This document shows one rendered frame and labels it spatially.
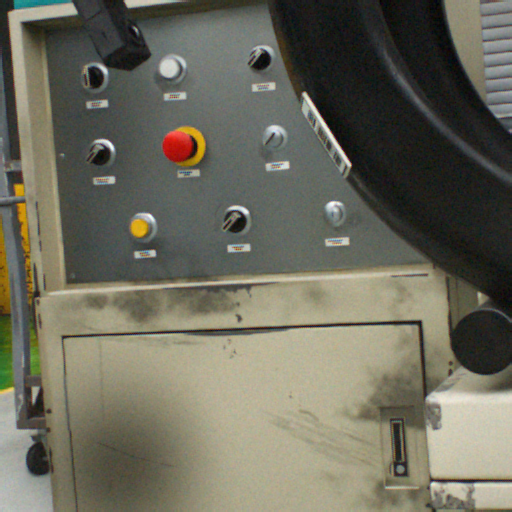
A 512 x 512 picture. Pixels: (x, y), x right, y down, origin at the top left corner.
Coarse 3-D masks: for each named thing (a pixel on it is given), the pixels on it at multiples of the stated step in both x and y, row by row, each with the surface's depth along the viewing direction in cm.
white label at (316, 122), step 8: (304, 96) 90; (304, 104) 91; (312, 104) 90; (304, 112) 93; (312, 112) 90; (312, 120) 92; (320, 120) 90; (312, 128) 93; (320, 128) 91; (320, 136) 92; (328, 136) 90; (328, 144) 91; (336, 144) 89; (328, 152) 93; (336, 152) 90; (336, 160) 92; (344, 160) 89; (344, 168) 91; (344, 176) 93
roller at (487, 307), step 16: (480, 304) 96; (496, 304) 93; (464, 320) 90; (480, 320) 89; (496, 320) 89; (464, 336) 90; (480, 336) 89; (496, 336) 89; (464, 352) 90; (480, 352) 89; (496, 352) 89; (480, 368) 89; (496, 368) 89
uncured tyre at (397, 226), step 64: (320, 0) 89; (384, 0) 115; (320, 64) 90; (384, 64) 88; (448, 64) 114; (384, 128) 89; (448, 128) 87; (384, 192) 91; (448, 192) 88; (448, 256) 91
